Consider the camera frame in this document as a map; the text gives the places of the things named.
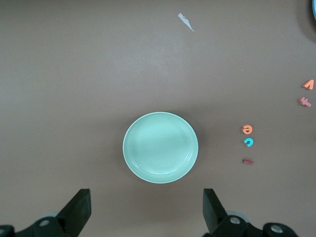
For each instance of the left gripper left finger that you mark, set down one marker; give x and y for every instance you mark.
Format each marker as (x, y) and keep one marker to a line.
(76, 212)

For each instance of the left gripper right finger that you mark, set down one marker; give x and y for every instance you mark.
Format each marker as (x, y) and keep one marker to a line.
(213, 214)

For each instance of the maroon foam letter l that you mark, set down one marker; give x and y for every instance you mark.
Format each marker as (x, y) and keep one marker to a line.
(247, 161)

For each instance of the teal foam letter c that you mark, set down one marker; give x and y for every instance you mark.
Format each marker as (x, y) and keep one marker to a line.
(247, 141)

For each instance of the orange foam letter e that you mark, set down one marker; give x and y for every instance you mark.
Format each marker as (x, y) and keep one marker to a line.
(247, 129)

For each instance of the green ceramic plate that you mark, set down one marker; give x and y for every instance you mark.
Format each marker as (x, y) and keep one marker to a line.
(160, 147)

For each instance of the pink foam letter f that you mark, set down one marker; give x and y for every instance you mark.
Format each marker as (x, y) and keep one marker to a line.
(305, 101)

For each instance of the orange foam letter v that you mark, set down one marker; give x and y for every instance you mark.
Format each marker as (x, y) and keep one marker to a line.
(310, 85)

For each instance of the white paper scrap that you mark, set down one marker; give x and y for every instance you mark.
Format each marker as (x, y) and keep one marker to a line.
(185, 21)

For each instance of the blue ceramic plate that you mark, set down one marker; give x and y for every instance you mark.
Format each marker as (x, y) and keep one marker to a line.
(314, 8)

